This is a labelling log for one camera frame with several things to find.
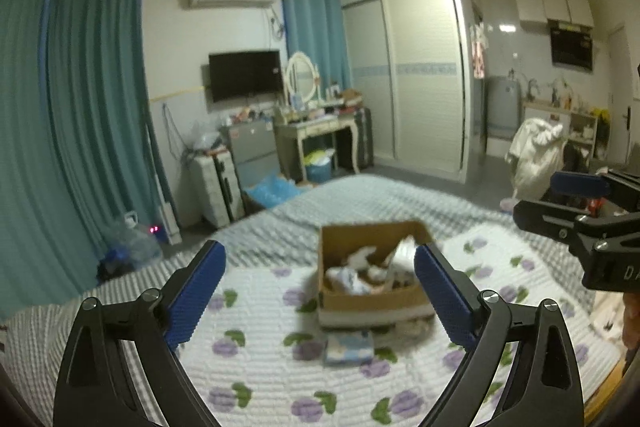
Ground blue tissue pack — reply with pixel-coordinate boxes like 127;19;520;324
324;331;374;365

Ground person right hand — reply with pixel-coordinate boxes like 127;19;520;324
622;294;640;350

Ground white clothes pile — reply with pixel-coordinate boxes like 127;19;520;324
504;118;566;200

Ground clear water jug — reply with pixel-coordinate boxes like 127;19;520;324
104;210;163;269

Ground grey washing machine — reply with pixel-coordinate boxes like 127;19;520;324
486;76;521;140

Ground black range hood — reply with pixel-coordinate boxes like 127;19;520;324
549;22;593;72

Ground white suitcase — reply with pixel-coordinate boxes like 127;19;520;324
190;150;245;229

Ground white kitchen cabinets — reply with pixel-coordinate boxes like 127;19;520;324
515;0;594;28

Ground blue plastic bag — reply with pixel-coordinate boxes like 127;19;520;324
243;173;314;209

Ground teal window curtain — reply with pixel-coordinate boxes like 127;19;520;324
1;0;168;317

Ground brown cardboard box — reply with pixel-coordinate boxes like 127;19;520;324
318;220;434;329

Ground white sliding wardrobe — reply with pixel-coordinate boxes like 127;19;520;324
343;0;472;183

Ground grey mini fridge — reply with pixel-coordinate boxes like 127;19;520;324
221;119;280;188

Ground white dressing table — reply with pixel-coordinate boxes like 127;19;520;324
274;107;373;181

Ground white oval vanity mirror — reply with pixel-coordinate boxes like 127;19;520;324
284;51;320;109

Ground teal corner curtain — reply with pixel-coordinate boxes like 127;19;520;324
282;0;352;90

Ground black wall television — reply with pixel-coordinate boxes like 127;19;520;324
208;51;282;102

